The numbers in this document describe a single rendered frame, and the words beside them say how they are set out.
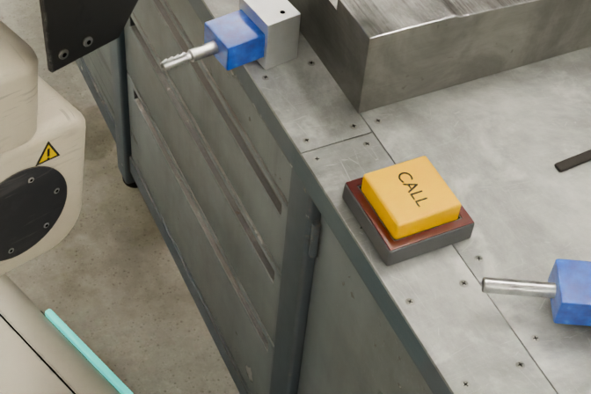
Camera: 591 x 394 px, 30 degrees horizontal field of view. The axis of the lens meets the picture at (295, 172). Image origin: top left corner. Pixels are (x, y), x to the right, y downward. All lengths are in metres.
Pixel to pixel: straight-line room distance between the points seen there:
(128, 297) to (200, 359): 0.17
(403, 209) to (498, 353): 0.13
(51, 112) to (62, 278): 0.91
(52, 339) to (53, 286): 0.40
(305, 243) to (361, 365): 0.14
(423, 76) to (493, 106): 0.07
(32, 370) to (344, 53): 0.66
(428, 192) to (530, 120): 0.17
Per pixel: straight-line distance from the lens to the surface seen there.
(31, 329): 1.49
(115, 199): 1.99
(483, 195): 0.96
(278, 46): 1.03
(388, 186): 0.90
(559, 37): 1.09
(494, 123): 1.02
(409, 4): 0.99
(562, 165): 1.00
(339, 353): 1.22
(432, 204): 0.89
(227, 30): 1.01
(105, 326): 1.82
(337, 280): 1.15
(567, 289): 0.86
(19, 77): 0.92
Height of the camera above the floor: 1.50
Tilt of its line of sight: 47 degrees down
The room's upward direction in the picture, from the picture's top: 6 degrees clockwise
